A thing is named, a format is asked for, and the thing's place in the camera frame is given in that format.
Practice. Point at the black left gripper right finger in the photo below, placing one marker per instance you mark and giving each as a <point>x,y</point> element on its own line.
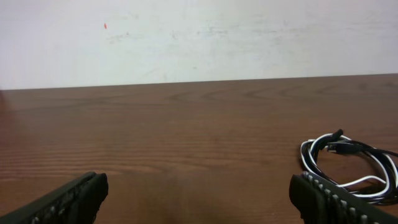
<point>321,202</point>

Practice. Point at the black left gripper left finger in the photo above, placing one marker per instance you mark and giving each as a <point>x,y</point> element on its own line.
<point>76,202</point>

